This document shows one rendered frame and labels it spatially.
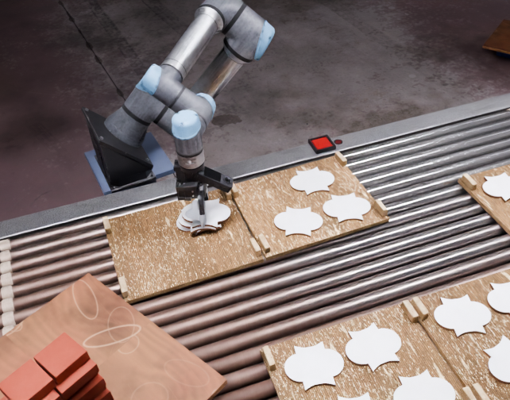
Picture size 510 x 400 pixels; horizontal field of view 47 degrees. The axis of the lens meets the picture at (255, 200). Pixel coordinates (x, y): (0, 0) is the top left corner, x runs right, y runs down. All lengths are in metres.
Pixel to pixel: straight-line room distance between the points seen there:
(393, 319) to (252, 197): 0.62
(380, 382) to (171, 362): 0.49
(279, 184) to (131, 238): 0.51
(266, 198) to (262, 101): 2.25
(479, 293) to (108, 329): 0.97
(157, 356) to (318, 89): 3.09
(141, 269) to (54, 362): 0.66
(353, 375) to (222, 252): 0.53
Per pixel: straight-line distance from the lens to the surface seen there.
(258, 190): 1.92
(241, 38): 1.91
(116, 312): 1.51
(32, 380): 1.12
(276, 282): 1.67
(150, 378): 1.38
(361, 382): 1.48
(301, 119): 3.92
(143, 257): 1.76
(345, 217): 1.82
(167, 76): 1.66
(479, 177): 2.06
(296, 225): 1.79
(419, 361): 1.53
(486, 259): 1.81
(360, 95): 4.18
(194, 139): 1.59
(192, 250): 1.75
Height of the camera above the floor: 2.20
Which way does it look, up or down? 42 degrees down
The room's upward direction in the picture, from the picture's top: 3 degrees counter-clockwise
